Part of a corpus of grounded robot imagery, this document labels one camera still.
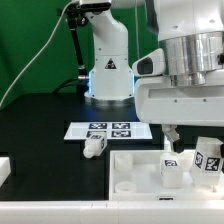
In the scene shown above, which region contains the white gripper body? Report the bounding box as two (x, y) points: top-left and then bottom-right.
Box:
(135, 74), (224, 127)

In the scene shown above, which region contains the white square tabletop tray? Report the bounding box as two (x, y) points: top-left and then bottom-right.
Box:
(109, 150), (224, 201)

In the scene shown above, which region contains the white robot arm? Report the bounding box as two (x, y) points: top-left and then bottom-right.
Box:
(133, 0), (224, 153)

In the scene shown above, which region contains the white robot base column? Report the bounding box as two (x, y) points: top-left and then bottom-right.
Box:
(84, 10), (134, 106)

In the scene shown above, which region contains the white sheet with tags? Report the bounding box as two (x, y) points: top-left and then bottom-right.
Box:
(64, 122), (152, 140)

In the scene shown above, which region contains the white L-shaped obstacle fence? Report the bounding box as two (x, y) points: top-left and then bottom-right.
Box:
(0, 157), (224, 224)

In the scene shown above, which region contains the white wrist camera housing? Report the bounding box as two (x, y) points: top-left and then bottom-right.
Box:
(132, 48), (166, 77)

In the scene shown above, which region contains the black camera on stand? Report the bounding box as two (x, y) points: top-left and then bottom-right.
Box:
(53, 0), (111, 94)

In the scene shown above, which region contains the white cable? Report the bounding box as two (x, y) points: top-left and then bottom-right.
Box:
(0, 0), (81, 109)

